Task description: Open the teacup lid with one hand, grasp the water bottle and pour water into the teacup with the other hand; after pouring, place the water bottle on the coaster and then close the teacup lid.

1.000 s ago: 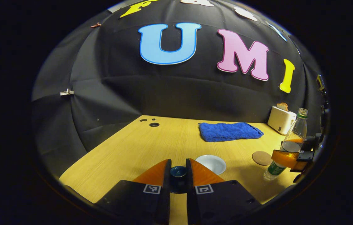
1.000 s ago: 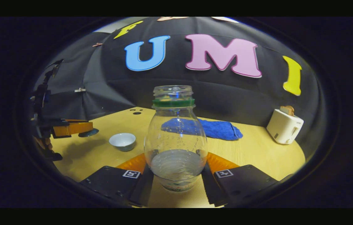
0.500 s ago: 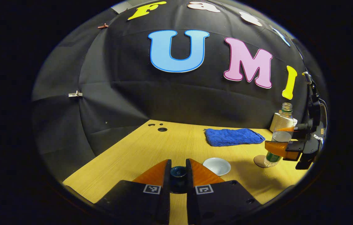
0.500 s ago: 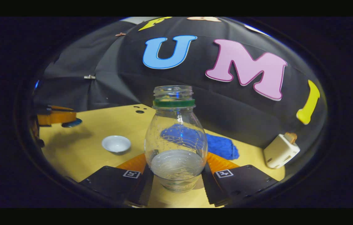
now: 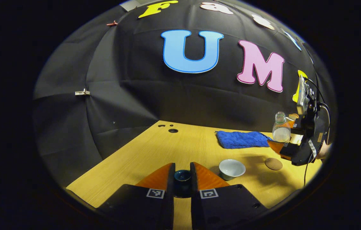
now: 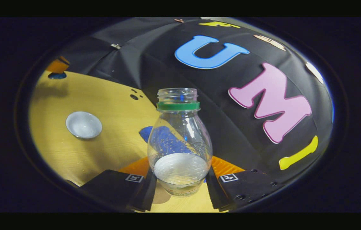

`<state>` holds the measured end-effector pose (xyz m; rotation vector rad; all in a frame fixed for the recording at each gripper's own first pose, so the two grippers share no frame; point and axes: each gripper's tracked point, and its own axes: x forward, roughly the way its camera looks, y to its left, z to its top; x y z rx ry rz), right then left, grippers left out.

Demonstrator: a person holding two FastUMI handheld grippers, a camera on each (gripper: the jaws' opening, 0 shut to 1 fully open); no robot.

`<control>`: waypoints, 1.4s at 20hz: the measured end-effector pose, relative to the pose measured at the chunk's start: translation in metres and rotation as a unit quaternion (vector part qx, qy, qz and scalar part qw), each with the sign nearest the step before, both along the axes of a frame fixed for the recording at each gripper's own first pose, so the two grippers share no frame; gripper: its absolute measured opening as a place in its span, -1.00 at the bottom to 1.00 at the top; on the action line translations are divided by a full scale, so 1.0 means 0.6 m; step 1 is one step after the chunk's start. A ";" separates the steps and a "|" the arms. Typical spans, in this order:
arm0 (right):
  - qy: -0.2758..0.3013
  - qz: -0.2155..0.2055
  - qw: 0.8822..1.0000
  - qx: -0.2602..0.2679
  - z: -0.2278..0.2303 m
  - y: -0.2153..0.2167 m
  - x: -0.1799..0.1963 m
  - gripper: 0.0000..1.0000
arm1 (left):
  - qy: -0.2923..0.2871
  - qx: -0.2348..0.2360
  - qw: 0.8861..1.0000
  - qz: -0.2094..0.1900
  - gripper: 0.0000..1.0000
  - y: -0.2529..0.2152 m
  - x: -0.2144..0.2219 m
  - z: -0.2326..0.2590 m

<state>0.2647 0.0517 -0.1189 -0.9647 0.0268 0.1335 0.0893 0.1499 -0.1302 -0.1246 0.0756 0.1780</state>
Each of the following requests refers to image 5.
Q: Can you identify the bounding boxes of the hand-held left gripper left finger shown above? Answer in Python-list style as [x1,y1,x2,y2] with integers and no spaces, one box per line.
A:
[97,162,176,230]

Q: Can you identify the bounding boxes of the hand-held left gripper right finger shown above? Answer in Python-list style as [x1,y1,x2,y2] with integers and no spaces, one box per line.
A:
[190,162,269,230]

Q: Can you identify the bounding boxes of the round brown coaster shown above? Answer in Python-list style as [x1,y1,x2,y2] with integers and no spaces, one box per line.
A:
[265,157,283,171]

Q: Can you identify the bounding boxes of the clear plastic water bottle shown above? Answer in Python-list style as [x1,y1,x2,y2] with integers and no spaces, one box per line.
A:
[272,111,292,143]

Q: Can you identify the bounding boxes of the dark blue teacup lid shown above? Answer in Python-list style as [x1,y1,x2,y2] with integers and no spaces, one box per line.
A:
[174,169,193,198]

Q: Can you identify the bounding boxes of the white teacup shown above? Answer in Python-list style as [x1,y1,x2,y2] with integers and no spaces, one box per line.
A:
[218,159,246,181]

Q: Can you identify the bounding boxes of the white toaster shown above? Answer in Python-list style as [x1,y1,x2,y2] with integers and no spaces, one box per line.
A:
[285,117,305,146]

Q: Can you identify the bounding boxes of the blue towel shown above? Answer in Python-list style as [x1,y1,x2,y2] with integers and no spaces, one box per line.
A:
[215,130,274,150]

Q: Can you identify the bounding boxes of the black backdrop cloth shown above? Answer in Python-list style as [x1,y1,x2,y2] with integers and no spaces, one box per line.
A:
[33,0,337,189]

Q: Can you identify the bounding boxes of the black cable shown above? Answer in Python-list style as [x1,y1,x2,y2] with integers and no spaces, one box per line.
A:
[303,78,332,187]

